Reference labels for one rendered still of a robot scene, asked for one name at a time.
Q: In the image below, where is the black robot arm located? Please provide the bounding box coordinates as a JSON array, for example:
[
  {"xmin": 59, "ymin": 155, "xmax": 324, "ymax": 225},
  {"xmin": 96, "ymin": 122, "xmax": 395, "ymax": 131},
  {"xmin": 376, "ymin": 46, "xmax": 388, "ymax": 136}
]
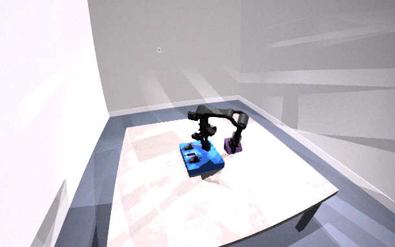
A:
[{"xmin": 188, "ymin": 105, "xmax": 249, "ymax": 148}]

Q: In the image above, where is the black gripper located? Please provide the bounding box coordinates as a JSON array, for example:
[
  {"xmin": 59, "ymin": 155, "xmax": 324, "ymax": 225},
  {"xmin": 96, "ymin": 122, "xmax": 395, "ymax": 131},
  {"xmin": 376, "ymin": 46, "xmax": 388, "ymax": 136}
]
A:
[{"xmin": 191, "ymin": 123, "xmax": 215, "ymax": 144}]

